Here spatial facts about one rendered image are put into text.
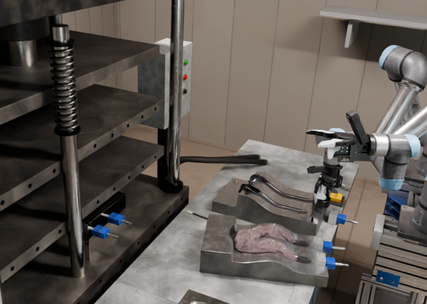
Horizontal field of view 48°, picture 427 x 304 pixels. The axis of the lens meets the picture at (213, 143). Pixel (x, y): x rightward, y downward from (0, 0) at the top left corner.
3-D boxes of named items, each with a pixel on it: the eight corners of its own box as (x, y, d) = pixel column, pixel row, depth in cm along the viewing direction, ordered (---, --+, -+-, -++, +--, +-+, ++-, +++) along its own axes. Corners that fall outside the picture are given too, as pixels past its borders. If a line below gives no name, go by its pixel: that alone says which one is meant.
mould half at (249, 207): (326, 212, 237) (330, 188, 231) (314, 241, 215) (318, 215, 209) (231, 187, 254) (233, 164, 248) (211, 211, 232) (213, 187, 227)
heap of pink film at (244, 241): (295, 237, 207) (298, 222, 204) (297, 264, 191) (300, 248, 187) (235, 230, 209) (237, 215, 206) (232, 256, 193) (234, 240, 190)
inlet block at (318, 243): (343, 250, 206) (345, 240, 203) (344, 257, 201) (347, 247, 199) (312, 247, 207) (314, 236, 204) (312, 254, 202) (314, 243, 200)
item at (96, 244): (126, 226, 220) (125, 193, 212) (89, 260, 197) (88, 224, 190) (39, 198, 237) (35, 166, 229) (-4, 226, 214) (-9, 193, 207)
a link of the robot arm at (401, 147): (418, 164, 157) (424, 140, 153) (385, 163, 156) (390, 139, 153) (408, 153, 164) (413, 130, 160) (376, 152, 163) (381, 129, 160)
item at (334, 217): (357, 225, 228) (359, 215, 226) (355, 230, 224) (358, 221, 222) (330, 217, 233) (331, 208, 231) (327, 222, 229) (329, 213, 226)
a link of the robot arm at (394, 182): (392, 177, 172) (399, 149, 167) (405, 193, 161) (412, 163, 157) (370, 176, 171) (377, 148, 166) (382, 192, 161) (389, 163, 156)
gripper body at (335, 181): (330, 192, 216) (335, 168, 211) (316, 184, 222) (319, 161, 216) (341, 187, 220) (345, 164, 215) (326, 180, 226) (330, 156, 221)
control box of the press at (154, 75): (188, 263, 319) (197, 42, 257) (166, 292, 294) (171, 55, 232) (159, 254, 327) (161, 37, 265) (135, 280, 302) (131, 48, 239)
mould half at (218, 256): (320, 247, 211) (324, 226, 207) (326, 287, 188) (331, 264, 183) (207, 234, 215) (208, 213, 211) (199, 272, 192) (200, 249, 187)
